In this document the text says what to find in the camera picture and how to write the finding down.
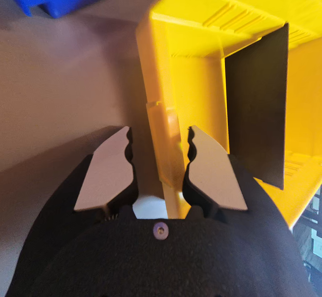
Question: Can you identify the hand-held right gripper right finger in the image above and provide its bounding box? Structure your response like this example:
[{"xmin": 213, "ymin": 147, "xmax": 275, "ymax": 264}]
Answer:
[{"xmin": 182, "ymin": 125, "xmax": 249, "ymax": 212}]

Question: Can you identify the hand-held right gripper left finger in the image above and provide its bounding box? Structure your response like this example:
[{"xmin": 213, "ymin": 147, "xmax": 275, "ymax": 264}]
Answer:
[{"xmin": 74, "ymin": 126, "xmax": 139, "ymax": 212}]

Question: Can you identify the yellow plastic bin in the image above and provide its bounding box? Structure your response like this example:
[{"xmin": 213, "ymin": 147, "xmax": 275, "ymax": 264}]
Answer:
[{"xmin": 136, "ymin": 0, "xmax": 322, "ymax": 229}]

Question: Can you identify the black bin divider panel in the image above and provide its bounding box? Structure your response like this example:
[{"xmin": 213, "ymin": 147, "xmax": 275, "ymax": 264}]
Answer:
[{"xmin": 225, "ymin": 23, "xmax": 289, "ymax": 190}]

